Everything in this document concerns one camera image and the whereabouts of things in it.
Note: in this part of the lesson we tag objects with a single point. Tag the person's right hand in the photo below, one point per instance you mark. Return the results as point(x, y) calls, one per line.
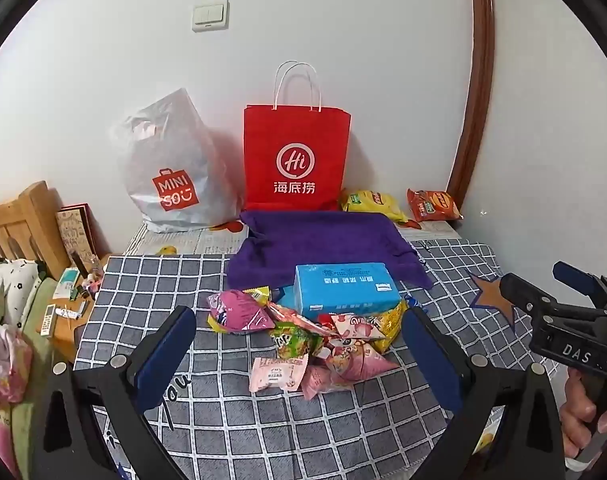
point(573, 410)

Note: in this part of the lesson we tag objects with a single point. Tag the grey checked cloth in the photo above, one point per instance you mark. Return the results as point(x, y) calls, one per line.
point(233, 435)

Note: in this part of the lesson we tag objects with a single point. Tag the white remote control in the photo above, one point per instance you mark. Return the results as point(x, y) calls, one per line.
point(48, 320)

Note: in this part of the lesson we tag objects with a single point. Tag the wooden bed headboard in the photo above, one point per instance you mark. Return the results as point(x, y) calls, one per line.
point(28, 215)

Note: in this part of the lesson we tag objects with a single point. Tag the white light switch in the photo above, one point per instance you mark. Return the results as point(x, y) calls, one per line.
point(210, 16)

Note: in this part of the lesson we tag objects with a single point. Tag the orange chip bag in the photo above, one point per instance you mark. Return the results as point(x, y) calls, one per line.
point(433, 205)

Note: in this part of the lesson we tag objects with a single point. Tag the green snack packet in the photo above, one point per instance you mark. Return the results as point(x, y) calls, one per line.
point(293, 342)

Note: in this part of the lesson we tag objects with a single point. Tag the white green small box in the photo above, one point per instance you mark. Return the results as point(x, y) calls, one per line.
point(67, 282)

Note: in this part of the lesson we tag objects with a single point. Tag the white floral cloth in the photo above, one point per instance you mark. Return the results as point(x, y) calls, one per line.
point(8, 290)

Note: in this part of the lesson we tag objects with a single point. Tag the green blanket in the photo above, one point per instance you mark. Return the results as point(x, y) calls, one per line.
point(33, 360)

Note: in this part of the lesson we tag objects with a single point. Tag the white tube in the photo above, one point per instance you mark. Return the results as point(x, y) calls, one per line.
point(71, 313)

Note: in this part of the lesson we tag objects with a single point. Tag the patterned flat box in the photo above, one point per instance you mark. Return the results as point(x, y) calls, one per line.
point(76, 235)

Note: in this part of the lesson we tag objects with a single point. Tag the brown wooden door frame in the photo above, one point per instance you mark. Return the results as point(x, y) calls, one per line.
point(476, 110)

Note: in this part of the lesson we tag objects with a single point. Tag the pink yellow snack packet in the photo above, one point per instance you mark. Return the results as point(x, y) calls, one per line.
point(238, 312)

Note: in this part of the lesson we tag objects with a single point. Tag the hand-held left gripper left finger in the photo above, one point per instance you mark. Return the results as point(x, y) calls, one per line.
point(168, 350)

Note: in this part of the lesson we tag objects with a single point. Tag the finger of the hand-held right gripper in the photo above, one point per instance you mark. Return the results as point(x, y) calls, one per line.
point(521, 290)
point(576, 275)

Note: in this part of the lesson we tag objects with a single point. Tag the purple towel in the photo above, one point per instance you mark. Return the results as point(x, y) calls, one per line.
point(323, 240)

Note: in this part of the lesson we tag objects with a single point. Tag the blue flat packet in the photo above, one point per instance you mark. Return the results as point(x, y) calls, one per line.
point(285, 294)

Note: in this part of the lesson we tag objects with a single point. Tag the pink triangular snack packet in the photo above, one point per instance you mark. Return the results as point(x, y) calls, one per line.
point(363, 362)

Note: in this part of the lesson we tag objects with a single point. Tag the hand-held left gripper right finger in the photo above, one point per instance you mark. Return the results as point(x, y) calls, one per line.
point(433, 360)

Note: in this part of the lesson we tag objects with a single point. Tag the pale pink snack packet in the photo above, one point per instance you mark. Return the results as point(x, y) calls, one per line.
point(276, 375)

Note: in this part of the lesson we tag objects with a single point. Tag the red paper bag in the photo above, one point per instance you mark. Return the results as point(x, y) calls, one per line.
point(293, 130)

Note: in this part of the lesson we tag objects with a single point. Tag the yellow triangular snack packet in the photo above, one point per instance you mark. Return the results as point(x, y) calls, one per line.
point(393, 322)

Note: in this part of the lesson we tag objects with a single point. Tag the pink plastic bag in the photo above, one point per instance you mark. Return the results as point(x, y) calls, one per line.
point(3, 370)

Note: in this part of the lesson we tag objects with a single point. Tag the wooden nightstand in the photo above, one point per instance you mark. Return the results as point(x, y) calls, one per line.
point(66, 332)

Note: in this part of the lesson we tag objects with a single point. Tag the white plastic shopping bag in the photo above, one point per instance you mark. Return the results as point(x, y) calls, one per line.
point(183, 160)

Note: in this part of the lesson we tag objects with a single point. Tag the pink white snack packet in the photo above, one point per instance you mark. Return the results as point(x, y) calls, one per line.
point(358, 325)

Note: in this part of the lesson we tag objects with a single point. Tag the yellow chip bag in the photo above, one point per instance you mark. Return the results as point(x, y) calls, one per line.
point(373, 202)

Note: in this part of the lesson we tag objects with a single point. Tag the blue tissue box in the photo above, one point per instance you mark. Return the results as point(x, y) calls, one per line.
point(343, 290)

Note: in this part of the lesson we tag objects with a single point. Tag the small blue candy wrapper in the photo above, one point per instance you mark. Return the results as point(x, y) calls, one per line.
point(412, 302)

